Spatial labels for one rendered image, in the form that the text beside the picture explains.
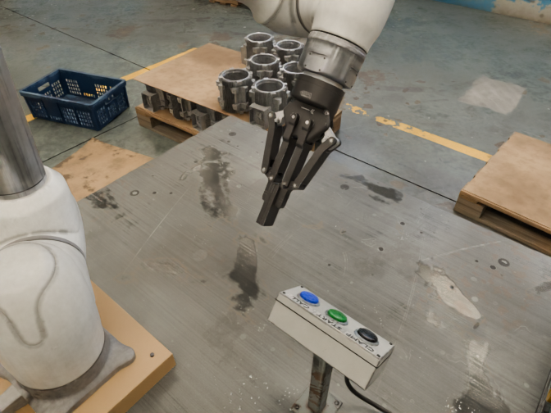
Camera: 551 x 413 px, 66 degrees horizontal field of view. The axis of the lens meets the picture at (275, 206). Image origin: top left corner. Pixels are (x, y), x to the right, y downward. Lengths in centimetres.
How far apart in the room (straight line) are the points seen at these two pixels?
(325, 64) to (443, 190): 212
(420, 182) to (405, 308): 175
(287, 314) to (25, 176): 48
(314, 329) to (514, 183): 213
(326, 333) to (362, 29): 42
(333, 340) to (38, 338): 43
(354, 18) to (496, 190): 201
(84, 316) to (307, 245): 57
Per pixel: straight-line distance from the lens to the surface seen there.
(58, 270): 71
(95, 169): 286
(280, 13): 73
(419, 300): 103
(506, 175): 269
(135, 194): 129
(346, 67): 63
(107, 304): 98
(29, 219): 82
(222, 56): 327
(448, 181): 276
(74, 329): 75
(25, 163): 80
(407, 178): 270
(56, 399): 87
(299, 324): 63
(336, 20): 63
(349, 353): 61
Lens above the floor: 160
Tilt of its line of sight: 42 degrees down
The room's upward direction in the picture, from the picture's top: straight up
